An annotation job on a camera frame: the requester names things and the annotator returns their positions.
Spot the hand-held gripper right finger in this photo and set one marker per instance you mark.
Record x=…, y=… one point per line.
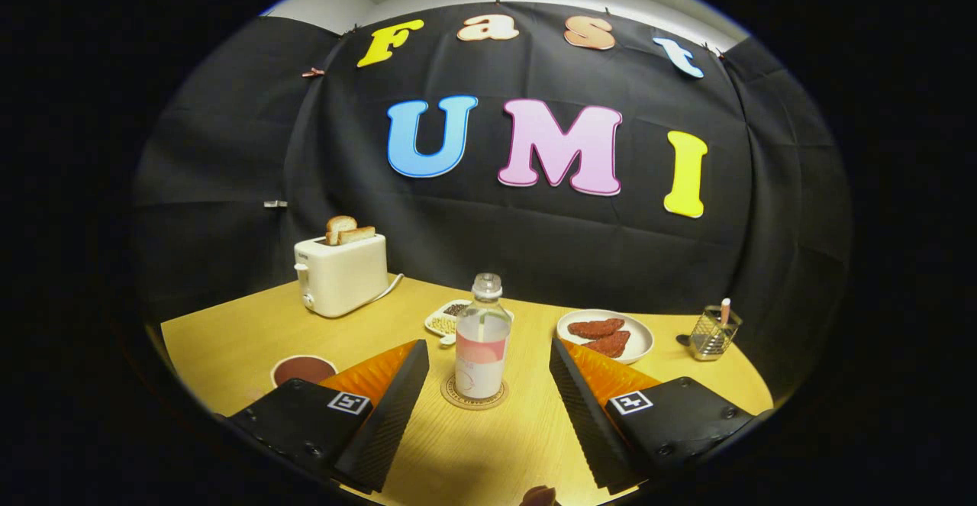
x=588, y=422

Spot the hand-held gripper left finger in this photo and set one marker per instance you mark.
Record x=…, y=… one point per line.
x=385, y=418

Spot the round cork coaster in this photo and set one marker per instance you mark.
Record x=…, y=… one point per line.
x=450, y=398

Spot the clear juice bottle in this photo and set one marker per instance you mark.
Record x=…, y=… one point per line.
x=482, y=338

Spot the brown meat patty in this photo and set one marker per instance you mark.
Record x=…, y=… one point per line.
x=595, y=328
x=612, y=344

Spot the white round plate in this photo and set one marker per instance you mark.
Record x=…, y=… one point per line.
x=641, y=338

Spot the white divided snack dish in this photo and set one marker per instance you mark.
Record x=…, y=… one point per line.
x=444, y=321

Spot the white toaster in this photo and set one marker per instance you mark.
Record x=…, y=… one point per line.
x=343, y=277

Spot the wooden table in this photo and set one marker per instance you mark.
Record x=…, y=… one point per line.
x=229, y=346

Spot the toast slice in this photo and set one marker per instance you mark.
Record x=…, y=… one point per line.
x=359, y=234
x=340, y=226

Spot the pink clip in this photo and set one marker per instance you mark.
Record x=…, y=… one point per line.
x=313, y=72

